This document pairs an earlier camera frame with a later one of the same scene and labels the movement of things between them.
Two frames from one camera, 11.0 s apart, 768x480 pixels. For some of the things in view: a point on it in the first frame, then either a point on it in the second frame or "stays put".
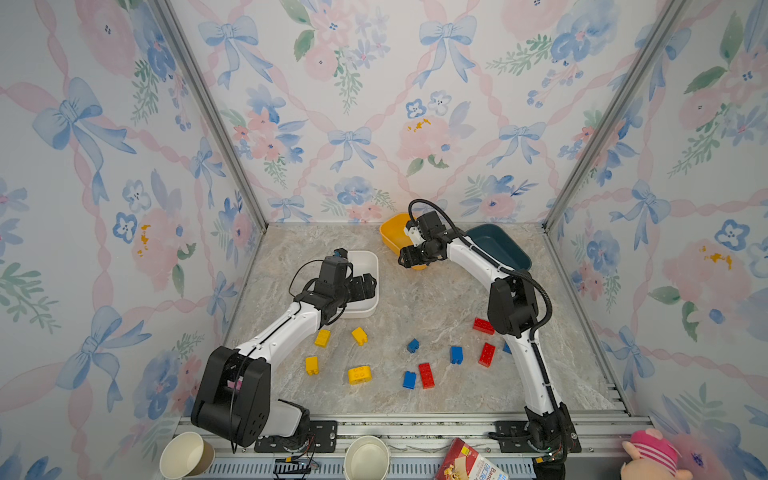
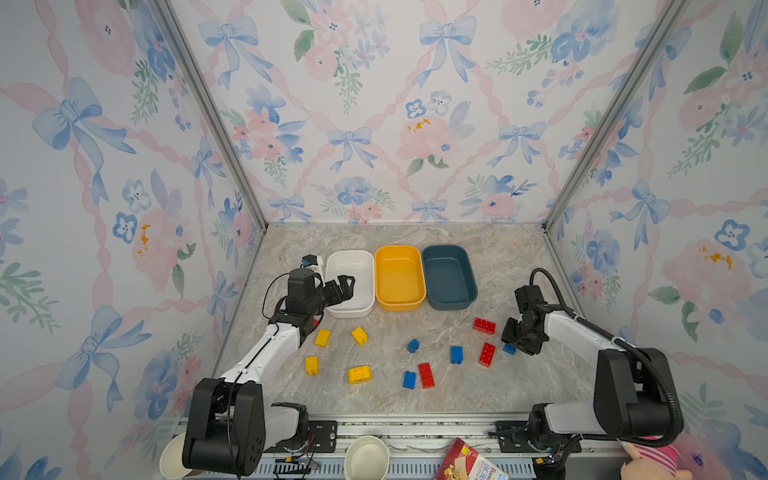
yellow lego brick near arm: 322,338 stays put
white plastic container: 364,262 stays put
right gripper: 406,255 to 507,334
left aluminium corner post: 173,27 stays put
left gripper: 368,286 to 345,291
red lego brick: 487,355 stays put
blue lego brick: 456,355 stays put
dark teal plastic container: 491,239 to 450,281
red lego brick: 484,326 stays put
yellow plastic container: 393,235 to 400,284
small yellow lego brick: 360,336 stays put
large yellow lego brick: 361,374 stays put
